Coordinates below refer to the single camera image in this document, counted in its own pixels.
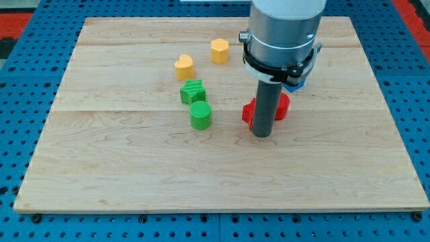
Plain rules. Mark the green star block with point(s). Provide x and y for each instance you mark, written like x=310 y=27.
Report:
x=192 y=91

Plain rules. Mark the green cylinder block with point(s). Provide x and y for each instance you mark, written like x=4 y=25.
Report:
x=200 y=115

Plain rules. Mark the yellow heart block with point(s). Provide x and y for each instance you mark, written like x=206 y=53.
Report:
x=184 y=67

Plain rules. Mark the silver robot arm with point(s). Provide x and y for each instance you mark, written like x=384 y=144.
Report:
x=281 y=33

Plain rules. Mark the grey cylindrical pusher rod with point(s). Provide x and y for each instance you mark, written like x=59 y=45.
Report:
x=266 y=102

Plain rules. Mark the yellow hexagon block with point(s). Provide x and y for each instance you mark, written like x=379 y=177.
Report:
x=219 y=51

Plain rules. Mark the red star block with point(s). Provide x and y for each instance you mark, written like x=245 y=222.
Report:
x=248 y=113

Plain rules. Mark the red cylinder block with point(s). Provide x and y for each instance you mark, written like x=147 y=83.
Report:
x=282 y=107

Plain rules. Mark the blue block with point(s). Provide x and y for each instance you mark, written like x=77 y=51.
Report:
x=292 y=89

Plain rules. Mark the wooden board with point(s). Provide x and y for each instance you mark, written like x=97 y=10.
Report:
x=118 y=139

